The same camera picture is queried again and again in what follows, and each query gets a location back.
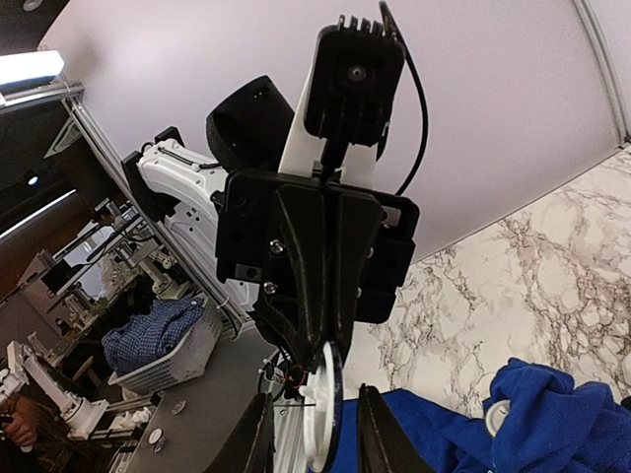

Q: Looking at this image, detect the person's hand background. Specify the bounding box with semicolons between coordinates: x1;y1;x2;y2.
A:
6;395;39;447

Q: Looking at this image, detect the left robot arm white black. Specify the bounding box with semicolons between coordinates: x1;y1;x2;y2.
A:
123;76;420;372

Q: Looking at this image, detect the blue panda print t-shirt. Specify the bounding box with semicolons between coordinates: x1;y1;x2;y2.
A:
329;357;631;473

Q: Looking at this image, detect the background robot arm white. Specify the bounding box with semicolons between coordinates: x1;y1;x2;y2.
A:
1;341;109;440

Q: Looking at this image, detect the right aluminium corner post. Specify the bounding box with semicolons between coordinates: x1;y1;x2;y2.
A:
571;0;630;145

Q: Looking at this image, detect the ceiling light panel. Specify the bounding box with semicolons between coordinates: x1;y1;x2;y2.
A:
0;50;65;88

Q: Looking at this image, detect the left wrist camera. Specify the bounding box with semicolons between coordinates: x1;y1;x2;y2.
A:
278;16;405;188

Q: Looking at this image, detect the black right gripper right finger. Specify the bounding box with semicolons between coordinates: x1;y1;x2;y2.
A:
357;384;433;473

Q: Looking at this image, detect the blue checkered cloth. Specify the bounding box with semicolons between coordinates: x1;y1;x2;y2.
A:
102;298;205;375

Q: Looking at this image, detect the white perforated storage basket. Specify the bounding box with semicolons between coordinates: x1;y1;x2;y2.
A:
107;306;223;395

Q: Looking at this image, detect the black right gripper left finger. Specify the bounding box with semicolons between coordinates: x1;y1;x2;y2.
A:
206;393;275;473

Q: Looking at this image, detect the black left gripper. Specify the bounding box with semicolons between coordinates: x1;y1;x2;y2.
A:
215;170;420;372

